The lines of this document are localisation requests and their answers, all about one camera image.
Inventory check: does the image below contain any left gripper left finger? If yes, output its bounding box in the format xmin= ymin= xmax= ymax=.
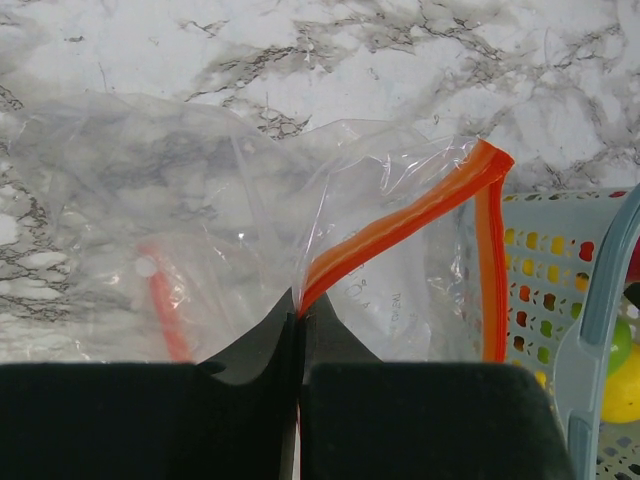
xmin=1 ymin=294 xmax=297 ymax=479

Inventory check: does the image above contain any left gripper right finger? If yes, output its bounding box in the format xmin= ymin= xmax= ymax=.
xmin=299 ymin=297 xmax=574 ymax=479

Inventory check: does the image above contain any clear zip top bag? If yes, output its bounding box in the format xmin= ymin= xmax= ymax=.
xmin=1 ymin=94 xmax=513 ymax=363

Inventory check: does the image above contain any green apple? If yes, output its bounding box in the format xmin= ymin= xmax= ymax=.
xmin=607 ymin=319 xmax=633 ymax=376

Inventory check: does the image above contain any large yellow lemon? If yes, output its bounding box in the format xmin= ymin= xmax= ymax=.
xmin=601 ymin=343 xmax=640 ymax=424

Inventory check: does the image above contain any light blue plastic basket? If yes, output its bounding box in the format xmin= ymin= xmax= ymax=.
xmin=498 ymin=188 xmax=639 ymax=479

